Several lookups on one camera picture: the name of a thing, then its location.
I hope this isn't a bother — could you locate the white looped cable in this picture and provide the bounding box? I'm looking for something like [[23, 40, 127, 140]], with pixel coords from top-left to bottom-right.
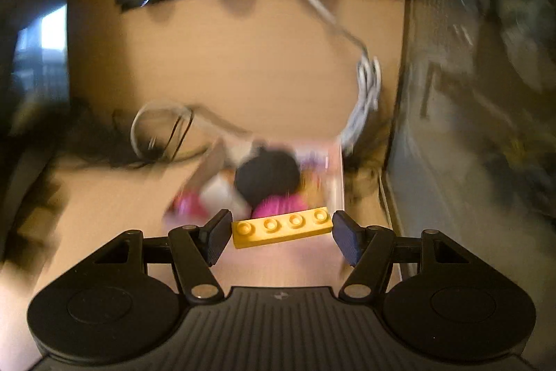
[[129, 100, 255, 161]]

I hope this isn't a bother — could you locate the black round object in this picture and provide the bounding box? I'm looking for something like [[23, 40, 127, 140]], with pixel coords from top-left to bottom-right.
[[234, 149, 303, 207]]

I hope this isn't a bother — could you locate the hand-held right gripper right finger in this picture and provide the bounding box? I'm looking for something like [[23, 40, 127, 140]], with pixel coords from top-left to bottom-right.
[[332, 210, 463, 303]]

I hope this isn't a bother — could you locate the white bundled power cord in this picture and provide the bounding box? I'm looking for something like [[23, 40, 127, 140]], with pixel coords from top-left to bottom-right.
[[288, 0, 384, 154]]

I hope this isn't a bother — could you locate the magenta toy piece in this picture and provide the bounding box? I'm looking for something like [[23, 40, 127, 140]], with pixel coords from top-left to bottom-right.
[[253, 194, 308, 220]]

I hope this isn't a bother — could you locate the pink storage box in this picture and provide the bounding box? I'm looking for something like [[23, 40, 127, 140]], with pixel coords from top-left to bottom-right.
[[163, 136, 349, 289]]

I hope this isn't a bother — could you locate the yellow studded toy brick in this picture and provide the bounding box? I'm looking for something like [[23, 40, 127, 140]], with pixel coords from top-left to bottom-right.
[[231, 207, 334, 251]]

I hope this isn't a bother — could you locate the dark glass panel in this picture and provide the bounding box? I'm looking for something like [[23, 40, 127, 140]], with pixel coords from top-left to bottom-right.
[[380, 0, 556, 267]]

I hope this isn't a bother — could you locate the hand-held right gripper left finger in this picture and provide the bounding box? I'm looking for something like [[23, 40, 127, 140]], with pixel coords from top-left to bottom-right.
[[93, 209, 233, 303]]

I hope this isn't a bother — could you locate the grey laptop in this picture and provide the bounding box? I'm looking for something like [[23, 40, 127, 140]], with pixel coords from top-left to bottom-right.
[[0, 0, 76, 132]]

